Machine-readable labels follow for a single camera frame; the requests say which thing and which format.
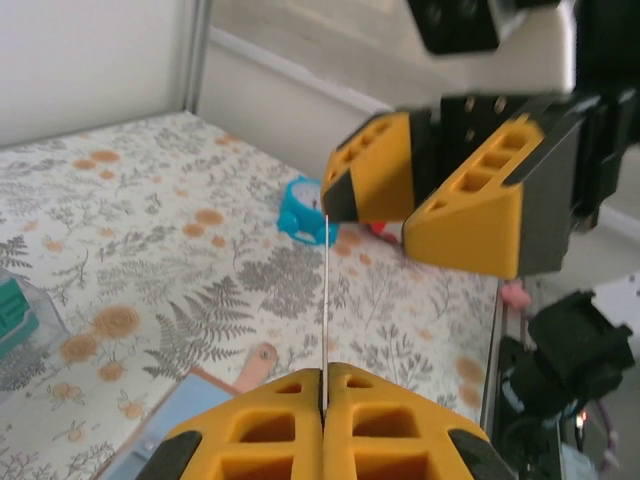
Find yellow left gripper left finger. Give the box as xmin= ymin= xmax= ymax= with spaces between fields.
xmin=158 ymin=368 xmax=326 ymax=480

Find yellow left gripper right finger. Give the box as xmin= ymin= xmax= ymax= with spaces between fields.
xmin=323 ymin=363 xmax=517 ymax=480

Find thin metal rod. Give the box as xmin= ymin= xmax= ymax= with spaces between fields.
xmin=321 ymin=213 xmax=331 ymax=419

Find clear acrylic card box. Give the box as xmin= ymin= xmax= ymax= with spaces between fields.
xmin=0 ymin=264 xmax=70 ymax=362

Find teal VIP card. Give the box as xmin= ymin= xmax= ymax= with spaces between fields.
xmin=0 ymin=277 xmax=41 ymax=357

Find red plastic toy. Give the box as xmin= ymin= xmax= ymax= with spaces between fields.
xmin=367 ymin=219 xmax=404 ymax=247

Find small pink toy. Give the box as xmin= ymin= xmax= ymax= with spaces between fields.
xmin=499 ymin=281 xmax=532 ymax=307

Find blue alarm clock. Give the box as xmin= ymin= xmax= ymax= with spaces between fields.
xmin=277 ymin=174 xmax=341 ymax=246

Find floral table mat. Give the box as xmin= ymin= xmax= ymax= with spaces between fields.
xmin=0 ymin=109 xmax=501 ymax=480

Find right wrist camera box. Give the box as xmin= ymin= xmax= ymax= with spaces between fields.
xmin=405 ymin=0 xmax=576 ymax=97

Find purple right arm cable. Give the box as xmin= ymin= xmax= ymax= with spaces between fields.
xmin=594 ymin=399 xmax=624 ymax=474

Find aluminium frame post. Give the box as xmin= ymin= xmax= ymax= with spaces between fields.
xmin=183 ymin=0 xmax=214 ymax=115

